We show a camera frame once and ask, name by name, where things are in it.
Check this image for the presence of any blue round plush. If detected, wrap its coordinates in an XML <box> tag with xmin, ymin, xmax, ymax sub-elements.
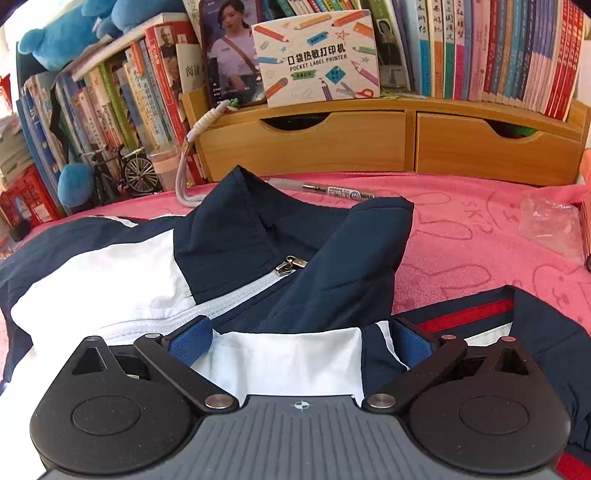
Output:
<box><xmin>58</xmin><ymin>162</ymin><xmax>95</xmax><ymax>208</ymax></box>

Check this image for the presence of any smartphone in red case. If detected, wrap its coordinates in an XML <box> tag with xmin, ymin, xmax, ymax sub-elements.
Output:
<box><xmin>198</xmin><ymin>0</ymin><xmax>269</xmax><ymax>109</ymax></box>

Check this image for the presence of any wooden desk organizer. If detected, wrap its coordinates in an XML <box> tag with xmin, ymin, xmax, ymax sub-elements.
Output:
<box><xmin>181</xmin><ymin>88</ymin><xmax>591</xmax><ymax>188</ymax></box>

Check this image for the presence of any stack of papers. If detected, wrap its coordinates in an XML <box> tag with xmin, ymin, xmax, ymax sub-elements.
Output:
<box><xmin>0</xmin><ymin>113</ymin><xmax>33</xmax><ymax>190</ymax></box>

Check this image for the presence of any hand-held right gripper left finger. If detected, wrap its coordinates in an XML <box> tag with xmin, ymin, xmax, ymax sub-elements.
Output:
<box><xmin>71</xmin><ymin>316</ymin><xmax>239</xmax><ymax>413</ymax></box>

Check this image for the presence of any wooden organizer drawer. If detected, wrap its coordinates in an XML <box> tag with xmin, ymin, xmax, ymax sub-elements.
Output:
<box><xmin>416</xmin><ymin>113</ymin><xmax>585</xmax><ymax>185</ymax></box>
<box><xmin>196</xmin><ymin>111</ymin><xmax>407</xmax><ymax>183</ymax></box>

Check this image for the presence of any row of thick upright books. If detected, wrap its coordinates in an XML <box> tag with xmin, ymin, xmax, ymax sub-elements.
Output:
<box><xmin>16</xmin><ymin>13</ymin><xmax>206</xmax><ymax>217</ymax></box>

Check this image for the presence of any white pencil-print box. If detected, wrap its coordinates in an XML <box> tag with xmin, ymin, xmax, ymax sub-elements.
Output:
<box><xmin>250</xmin><ymin>9</ymin><xmax>382</xmax><ymax>108</ymax></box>

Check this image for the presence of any clear jar with pink lid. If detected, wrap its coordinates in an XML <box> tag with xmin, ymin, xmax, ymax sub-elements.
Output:
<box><xmin>148</xmin><ymin>148</ymin><xmax>183</xmax><ymax>191</ymax></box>

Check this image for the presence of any clear plastic bag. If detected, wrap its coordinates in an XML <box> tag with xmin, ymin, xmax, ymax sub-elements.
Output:
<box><xmin>519</xmin><ymin>194</ymin><xmax>587</xmax><ymax>264</ymax></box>

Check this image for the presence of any clear gel pen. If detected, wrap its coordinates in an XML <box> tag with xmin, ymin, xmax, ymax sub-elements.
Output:
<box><xmin>265</xmin><ymin>178</ymin><xmax>376</xmax><ymax>200</ymax></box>

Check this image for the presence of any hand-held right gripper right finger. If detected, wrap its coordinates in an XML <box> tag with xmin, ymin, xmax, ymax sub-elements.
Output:
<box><xmin>363</xmin><ymin>319</ymin><xmax>532</xmax><ymax>411</ymax></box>

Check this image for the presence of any row of thin colourful books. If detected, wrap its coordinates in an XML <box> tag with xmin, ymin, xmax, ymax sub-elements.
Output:
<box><xmin>259</xmin><ymin>0</ymin><xmax>587</xmax><ymax>121</ymax></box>

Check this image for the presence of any black model bicycle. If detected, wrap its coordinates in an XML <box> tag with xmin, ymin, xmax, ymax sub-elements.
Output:
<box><xmin>78</xmin><ymin>144</ymin><xmax>160</xmax><ymax>204</ymax></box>

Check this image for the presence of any navy and white jacket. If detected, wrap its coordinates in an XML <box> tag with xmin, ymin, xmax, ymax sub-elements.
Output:
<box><xmin>0</xmin><ymin>165</ymin><xmax>591</xmax><ymax>476</ymax></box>

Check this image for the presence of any blue plush toy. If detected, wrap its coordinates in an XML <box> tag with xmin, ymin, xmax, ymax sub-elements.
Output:
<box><xmin>111</xmin><ymin>0</ymin><xmax>185</xmax><ymax>33</ymax></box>
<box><xmin>17</xmin><ymin>0</ymin><xmax>116</xmax><ymax>70</ymax></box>

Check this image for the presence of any red plastic crate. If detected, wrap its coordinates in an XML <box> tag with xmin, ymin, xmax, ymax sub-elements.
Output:
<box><xmin>0</xmin><ymin>166</ymin><xmax>63</xmax><ymax>229</ymax></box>

